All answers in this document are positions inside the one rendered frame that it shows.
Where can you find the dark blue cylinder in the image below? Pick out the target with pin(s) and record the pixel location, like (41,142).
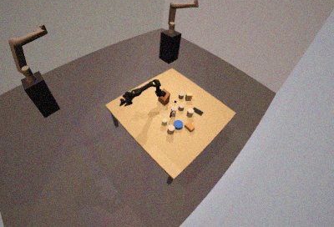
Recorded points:
(178,124)

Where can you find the pale yellow cylinder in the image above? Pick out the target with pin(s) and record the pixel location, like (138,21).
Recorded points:
(164,121)

